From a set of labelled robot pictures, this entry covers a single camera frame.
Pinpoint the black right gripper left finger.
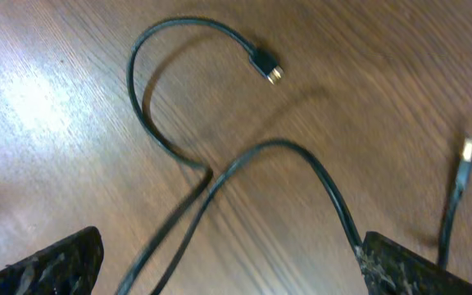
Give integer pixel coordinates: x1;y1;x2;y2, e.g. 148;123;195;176
0;226;104;295

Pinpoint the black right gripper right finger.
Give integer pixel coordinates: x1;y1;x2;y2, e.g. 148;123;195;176
358;231;472;295

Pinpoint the thin black USB cable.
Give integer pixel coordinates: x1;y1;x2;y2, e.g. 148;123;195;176
115;16;285;295

